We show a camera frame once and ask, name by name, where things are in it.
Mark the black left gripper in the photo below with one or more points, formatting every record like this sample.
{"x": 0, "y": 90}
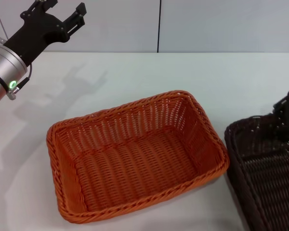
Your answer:
{"x": 36, "y": 33}

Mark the dark brown woven basket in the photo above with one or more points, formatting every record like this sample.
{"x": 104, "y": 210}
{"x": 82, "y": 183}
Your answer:
{"x": 267, "y": 178}

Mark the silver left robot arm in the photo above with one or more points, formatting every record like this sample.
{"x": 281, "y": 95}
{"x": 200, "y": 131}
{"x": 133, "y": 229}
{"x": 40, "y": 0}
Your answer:
{"x": 3, "y": 65}

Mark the orange woven plastic basket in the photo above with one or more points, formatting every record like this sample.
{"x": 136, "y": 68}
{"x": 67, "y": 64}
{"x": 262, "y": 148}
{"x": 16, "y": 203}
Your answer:
{"x": 135, "y": 163}

